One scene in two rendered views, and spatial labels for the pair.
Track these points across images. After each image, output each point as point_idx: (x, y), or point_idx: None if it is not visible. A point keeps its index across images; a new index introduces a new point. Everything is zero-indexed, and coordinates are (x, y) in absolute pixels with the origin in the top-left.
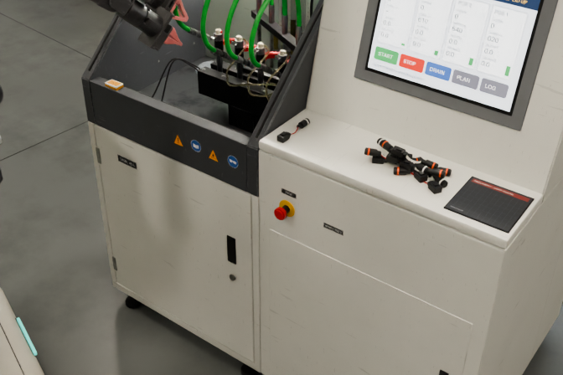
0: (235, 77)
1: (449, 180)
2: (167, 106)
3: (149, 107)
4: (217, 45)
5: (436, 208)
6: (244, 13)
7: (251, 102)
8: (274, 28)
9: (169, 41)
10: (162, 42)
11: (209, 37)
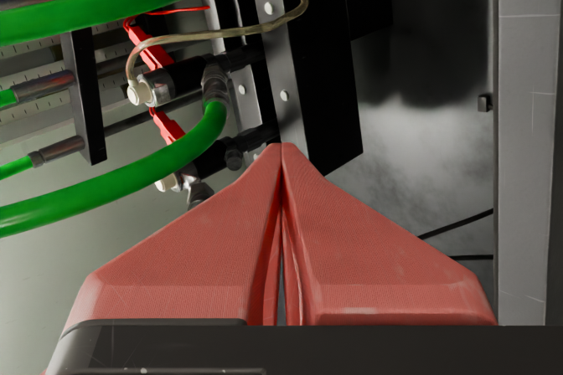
0: (266, 57)
1: None
2: (513, 166)
3: (554, 229)
4: (209, 160)
5: None
6: (130, 196)
7: None
8: (71, 44)
9: (367, 240)
10: (519, 353)
11: (192, 185)
